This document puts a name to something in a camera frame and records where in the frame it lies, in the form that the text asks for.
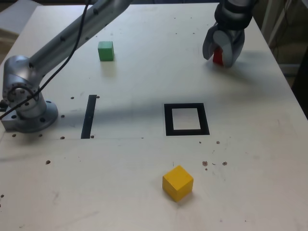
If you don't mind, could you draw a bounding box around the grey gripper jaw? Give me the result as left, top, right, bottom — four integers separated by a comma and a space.
213, 28, 246, 68
203, 23, 219, 61

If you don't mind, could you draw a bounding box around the red cube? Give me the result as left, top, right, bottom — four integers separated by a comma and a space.
212, 47, 226, 66

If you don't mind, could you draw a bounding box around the green cube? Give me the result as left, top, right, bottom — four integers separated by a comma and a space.
97, 40, 115, 62

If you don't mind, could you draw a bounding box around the yellow cube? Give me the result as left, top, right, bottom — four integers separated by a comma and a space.
162, 165, 194, 202

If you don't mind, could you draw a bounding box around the black tape square outline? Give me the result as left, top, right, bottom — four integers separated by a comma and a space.
164, 103, 210, 137

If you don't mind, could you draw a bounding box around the white metal rack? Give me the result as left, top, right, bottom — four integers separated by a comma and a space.
261, 0, 293, 46

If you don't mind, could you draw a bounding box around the black furniture panel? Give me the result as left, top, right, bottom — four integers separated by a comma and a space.
291, 54, 308, 103

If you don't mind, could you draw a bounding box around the black tape strip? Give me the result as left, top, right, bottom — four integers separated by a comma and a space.
80, 94, 97, 140

